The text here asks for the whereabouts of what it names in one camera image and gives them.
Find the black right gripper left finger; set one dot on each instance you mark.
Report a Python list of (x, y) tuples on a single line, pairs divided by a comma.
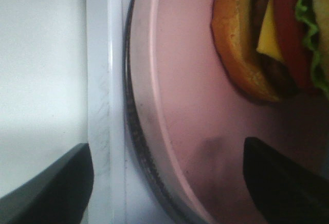
[(59, 194)]

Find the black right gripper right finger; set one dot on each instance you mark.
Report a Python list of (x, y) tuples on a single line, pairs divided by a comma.
[(282, 190)]

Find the pink round plate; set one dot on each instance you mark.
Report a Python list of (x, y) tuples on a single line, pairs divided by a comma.
[(194, 120)]

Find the toy hamburger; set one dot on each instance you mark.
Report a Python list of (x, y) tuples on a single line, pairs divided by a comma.
[(273, 49)]

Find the white microwave oven body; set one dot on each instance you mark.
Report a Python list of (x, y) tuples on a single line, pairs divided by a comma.
[(121, 193)]

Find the glass microwave turntable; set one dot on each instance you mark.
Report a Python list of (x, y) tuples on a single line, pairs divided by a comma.
[(176, 209)]

